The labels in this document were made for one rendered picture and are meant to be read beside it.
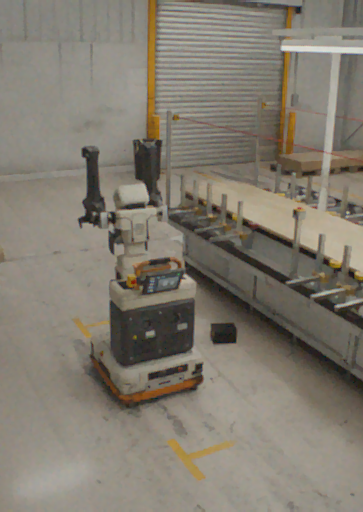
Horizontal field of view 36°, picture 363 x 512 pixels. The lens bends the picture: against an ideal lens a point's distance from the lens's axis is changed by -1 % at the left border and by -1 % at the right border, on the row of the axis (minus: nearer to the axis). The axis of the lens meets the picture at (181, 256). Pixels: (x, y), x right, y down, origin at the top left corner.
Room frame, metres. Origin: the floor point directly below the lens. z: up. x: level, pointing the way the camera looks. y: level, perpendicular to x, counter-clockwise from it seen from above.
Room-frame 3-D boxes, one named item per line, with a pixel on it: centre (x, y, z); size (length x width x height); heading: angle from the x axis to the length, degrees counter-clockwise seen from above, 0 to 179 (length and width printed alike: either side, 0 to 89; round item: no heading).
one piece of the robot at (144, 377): (3.28, 0.07, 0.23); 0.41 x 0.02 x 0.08; 118
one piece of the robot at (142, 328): (3.47, 0.20, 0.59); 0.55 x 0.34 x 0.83; 118
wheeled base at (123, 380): (3.56, 0.24, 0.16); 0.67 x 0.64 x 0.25; 28
